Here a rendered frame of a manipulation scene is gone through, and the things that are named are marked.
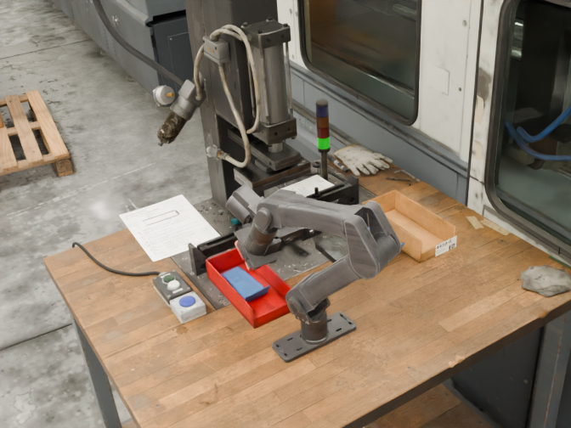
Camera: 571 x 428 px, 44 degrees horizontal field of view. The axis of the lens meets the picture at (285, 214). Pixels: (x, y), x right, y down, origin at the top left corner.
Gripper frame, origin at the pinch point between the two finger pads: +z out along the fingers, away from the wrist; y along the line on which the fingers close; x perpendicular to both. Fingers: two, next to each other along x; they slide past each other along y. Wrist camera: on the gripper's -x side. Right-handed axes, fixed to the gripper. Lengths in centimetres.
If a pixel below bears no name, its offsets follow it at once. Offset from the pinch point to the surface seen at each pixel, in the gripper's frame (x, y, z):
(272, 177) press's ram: -16.1, 18.7, -3.2
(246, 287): -1.4, -1.7, 11.7
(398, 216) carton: -54, 2, 12
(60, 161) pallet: -21, 188, 222
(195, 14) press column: -13, 63, -18
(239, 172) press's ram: -10.2, 24.7, 0.3
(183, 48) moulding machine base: -124, 239, 206
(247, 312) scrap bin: 4.8, -10.3, 3.6
